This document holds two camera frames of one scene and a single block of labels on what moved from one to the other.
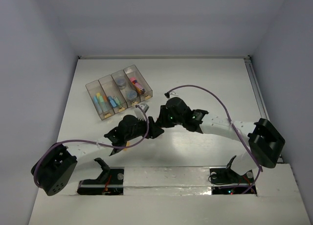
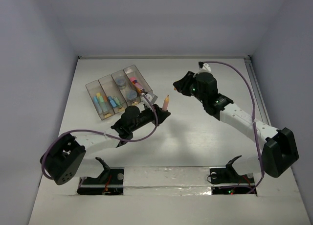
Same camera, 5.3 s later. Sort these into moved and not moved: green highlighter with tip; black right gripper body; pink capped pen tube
Moved: black right gripper body
Not moved: green highlighter with tip; pink capped pen tube
